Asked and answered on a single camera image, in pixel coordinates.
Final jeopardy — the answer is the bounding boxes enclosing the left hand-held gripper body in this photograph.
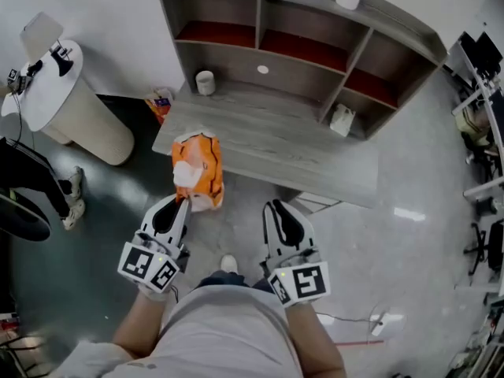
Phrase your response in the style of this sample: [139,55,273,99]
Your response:
[117,228,191,295]

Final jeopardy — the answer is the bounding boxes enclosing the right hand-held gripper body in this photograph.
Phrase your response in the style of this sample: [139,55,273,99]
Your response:
[258,246,331,309]

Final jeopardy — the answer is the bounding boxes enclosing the person's right forearm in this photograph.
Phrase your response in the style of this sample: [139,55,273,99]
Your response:
[283,301,347,378]

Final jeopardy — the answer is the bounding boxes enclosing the person's left forearm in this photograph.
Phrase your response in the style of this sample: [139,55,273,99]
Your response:
[112,285,174,360]

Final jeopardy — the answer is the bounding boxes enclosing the grey wooden shelf desk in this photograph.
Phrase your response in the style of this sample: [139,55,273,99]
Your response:
[151,0,450,210]

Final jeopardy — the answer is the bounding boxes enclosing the person's white shoe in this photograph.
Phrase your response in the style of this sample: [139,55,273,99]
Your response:
[220,254,239,275]

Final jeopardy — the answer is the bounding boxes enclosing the person's dark shorts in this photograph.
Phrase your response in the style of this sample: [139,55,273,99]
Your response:
[192,272,272,291]

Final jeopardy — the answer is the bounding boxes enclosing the white power strip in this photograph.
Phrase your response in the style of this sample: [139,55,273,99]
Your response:
[369,313,391,336]

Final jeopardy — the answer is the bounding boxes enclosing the person's light grey shirt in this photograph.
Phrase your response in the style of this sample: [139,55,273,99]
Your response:
[50,285,304,378]

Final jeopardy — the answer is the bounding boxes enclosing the crumpled white paper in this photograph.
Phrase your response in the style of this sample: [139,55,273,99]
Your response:
[329,103,357,137]

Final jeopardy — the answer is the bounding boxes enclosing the black round seat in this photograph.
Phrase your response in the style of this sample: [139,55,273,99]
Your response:
[0,189,52,243]

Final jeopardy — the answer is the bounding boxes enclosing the white round side table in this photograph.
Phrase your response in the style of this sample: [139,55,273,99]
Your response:
[0,39,135,167]

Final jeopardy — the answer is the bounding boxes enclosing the white mug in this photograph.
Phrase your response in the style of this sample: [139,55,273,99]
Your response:
[195,70,217,96]

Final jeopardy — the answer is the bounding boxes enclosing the black office chair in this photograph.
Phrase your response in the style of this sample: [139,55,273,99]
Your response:
[464,218,504,275]

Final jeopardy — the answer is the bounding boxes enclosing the small black gadget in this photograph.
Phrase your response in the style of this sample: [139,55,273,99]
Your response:
[50,40,74,61]

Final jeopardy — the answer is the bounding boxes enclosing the white shade table lamp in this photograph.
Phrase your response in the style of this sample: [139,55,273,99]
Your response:
[19,12,75,77]

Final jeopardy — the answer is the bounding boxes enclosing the black monitor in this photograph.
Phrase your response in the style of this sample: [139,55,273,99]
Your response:
[460,31,504,80]

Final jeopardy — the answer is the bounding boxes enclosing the thin floor cable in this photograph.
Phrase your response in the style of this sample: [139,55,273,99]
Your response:
[314,305,385,326]

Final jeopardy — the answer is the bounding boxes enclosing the black device with cable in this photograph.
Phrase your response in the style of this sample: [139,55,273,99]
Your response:
[6,61,43,95]

